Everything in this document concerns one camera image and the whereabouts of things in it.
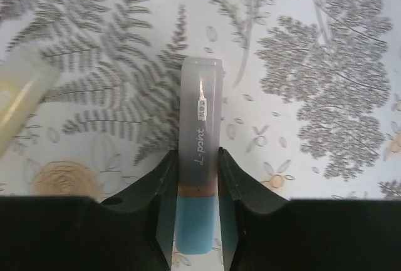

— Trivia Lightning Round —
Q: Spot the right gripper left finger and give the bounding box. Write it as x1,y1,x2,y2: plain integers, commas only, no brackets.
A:
102,150,178,270

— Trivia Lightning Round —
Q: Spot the blue highlighter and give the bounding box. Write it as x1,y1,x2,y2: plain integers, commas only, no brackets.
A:
175,57,224,255

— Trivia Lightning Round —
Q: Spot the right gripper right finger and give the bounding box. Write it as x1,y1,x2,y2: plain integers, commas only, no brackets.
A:
217,148,288,270

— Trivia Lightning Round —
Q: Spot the yellow highlighter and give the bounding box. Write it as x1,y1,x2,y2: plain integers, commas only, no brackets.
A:
1,44,60,153

